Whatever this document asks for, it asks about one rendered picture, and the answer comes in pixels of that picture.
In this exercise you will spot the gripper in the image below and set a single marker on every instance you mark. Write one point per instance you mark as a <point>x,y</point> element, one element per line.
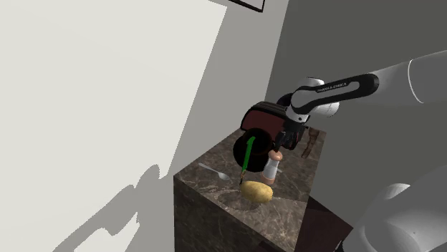
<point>290,134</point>

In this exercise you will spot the brown figure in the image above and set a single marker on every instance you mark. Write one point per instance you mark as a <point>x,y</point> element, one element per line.
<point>310,143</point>

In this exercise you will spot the dark framed wall picture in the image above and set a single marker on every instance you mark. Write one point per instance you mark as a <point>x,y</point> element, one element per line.
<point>249,3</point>

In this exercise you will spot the black bowl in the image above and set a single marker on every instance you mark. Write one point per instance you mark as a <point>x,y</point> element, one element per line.
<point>258,159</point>

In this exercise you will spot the silver spoon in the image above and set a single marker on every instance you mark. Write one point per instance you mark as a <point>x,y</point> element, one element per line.
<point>213,171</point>

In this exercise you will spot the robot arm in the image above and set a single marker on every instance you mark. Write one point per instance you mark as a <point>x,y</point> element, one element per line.
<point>391,87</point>

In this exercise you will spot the brown marble counter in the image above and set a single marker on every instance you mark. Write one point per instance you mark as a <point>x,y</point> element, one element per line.
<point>209,216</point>

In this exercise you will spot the yellow potato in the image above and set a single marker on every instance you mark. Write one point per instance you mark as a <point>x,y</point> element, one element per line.
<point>256,192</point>

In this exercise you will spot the white and peach pepper mill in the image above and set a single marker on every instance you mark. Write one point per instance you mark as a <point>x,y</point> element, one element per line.
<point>271,167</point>

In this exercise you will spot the dark red toaster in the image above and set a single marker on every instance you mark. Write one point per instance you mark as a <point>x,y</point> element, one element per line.
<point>260,120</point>

